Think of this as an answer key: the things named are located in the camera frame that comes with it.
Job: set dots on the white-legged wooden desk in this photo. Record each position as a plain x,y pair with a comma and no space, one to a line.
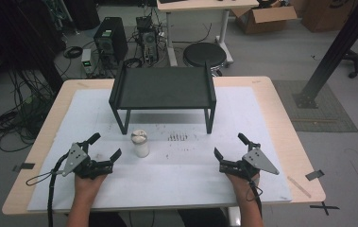
205,4

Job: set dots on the black tape strip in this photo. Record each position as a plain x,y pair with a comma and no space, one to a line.
314,175
25,166

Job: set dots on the person's legs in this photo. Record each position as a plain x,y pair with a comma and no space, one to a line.
203,218

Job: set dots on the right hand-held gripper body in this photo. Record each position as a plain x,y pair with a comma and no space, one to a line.
250,164

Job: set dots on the black metal stand post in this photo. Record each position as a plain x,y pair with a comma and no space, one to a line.
337,47

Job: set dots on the grey power supply unit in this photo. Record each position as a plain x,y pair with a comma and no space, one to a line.
86,60

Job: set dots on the large black computer tower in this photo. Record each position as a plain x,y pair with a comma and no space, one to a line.
110,39

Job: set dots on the black curtain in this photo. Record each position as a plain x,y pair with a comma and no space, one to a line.
19,31

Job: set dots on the clear plastic strip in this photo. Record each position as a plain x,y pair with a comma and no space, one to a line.
298,186

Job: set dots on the grey floor mat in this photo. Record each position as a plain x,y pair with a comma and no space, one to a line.
327,116

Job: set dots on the white jar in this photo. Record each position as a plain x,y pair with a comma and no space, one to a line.
141,147

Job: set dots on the person's right hand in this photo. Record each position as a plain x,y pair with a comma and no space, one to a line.
244,189

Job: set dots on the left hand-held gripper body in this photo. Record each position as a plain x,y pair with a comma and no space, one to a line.
83,165

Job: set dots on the small black computer tower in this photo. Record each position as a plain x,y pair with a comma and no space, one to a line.
149,44

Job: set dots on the white table mat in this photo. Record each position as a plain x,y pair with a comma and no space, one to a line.
179,183

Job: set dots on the small black box device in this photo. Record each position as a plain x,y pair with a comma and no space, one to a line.
143,22

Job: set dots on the black metal shelf rack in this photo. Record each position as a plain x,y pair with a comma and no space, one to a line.
164,88

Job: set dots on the person's left hand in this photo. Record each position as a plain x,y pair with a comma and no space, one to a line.
87,187

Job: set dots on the open cardboard box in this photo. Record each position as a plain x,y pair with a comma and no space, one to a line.
261,19

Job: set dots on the black tape cross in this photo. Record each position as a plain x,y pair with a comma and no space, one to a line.
324,207

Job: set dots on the closed cardboard box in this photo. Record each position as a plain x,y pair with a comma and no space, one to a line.
327,15

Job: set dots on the black round stool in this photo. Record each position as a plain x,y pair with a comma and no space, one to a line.
204,54

